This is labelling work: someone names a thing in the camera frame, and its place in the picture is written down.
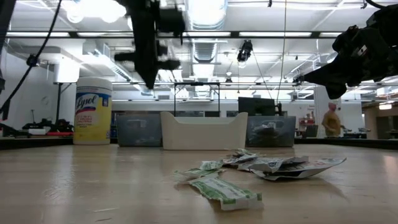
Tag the silver ceiling air duct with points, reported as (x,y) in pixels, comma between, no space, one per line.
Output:
(205,51)

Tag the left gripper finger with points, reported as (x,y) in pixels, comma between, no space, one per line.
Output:
(152,76)
(142,76)

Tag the glowing wall lamp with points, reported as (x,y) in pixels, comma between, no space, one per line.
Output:
(385,106)

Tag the black background rig frame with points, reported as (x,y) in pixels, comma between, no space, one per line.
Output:
(197,84)

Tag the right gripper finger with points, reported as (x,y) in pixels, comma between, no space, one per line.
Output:
(326,76)
(337,91)

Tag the black three-compartment tray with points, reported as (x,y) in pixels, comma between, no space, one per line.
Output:
(273,137)

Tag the red tool shelf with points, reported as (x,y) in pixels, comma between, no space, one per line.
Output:
(306,122)

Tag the yellow Lysol wipes canister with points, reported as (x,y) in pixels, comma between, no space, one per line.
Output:
(93,124)

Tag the blue storage rack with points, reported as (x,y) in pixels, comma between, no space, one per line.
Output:
(114,130)

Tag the black ceiling spotlight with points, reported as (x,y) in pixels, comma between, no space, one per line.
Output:
(32,60)

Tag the white plastic bin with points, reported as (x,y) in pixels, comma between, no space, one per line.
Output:
(202,133)

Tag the black overhead light bar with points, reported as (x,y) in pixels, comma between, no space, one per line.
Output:
(73,35)

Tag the red label large white packet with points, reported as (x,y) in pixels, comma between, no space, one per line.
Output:
(304,169)

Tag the person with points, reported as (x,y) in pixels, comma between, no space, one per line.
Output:
(331,123)

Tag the black bench equipment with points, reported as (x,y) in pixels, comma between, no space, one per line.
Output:
(46,125)

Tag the white printed first-aid packet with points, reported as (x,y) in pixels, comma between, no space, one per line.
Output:
(295,160)
(264,165)

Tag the green print bandage packet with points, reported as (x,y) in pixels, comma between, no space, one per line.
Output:
(211,165)
(245,152)
(194,172)
(224,193)

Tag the black computer monitor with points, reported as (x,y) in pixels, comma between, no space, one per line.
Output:
(256,107)

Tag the black vertical pole stand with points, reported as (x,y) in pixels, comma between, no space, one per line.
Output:
(58,102)

